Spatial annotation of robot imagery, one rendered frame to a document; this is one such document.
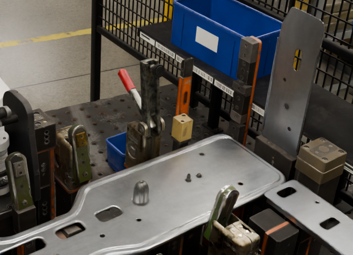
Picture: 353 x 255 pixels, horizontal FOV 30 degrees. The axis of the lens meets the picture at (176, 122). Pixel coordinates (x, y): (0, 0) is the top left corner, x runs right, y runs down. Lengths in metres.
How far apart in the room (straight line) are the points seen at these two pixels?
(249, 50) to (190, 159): 0.31
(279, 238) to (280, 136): 0.31
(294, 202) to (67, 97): 2.42
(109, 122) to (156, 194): 0.81
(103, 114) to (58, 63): 1.87
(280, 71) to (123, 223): 0.50
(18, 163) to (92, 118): 0.89
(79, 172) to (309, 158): 0.50
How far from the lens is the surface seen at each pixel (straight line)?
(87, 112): 2.20
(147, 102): 1.43
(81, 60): 4.08
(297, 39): 1.45
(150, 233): 1.28
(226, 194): 1.21
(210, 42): 1.80
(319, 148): 1.49
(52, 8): 4.80
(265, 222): 1.37
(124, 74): 1.50
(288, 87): 1.50
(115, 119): 2.17
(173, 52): 1.89
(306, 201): 1.42
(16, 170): 1.30
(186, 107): 1.53
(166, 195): 1.37
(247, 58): 1.60
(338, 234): 1.36
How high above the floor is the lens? 1.85
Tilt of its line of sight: 32 degrees down
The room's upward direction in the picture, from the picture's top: 6 degrees clockwise
